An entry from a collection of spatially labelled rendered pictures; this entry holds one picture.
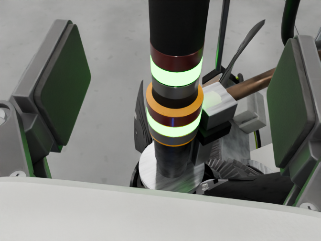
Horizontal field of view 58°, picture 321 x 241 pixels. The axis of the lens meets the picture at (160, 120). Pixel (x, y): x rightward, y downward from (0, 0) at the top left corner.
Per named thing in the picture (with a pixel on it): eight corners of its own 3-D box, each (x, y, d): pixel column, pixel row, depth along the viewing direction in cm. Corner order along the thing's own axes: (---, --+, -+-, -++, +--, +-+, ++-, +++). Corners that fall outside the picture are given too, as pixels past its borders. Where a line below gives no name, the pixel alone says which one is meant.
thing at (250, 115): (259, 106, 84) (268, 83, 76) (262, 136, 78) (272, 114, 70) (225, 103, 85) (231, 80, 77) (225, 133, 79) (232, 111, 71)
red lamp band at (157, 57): (185, 31, 20) (186, 16, 19) (212, 60, 18) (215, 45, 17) (141, 47, 19) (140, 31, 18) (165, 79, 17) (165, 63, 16)
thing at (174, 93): (183, 60, 22) (184, 47, 21) (208, 89, 20) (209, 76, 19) (143, 75, 21) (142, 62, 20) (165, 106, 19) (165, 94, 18)
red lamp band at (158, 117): (183, 77, 25) (184, 67, 24) (212, 113, 22) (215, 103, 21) (137, 96, 23) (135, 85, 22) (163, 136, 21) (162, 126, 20)
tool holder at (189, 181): (196, 126, 35) (206, 67, 27) (231, 173, 31) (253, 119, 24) (128, 158, 33) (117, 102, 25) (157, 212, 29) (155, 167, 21)
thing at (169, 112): (181, 101, 27) (184, 63, 23) (207, 135, 25) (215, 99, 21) (140, 118, 26) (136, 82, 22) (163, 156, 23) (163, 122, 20)
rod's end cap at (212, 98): (209, 100, 27) (212, 85, 25) (222, 115, 26) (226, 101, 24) (191, 108, 26) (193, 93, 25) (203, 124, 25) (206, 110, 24)
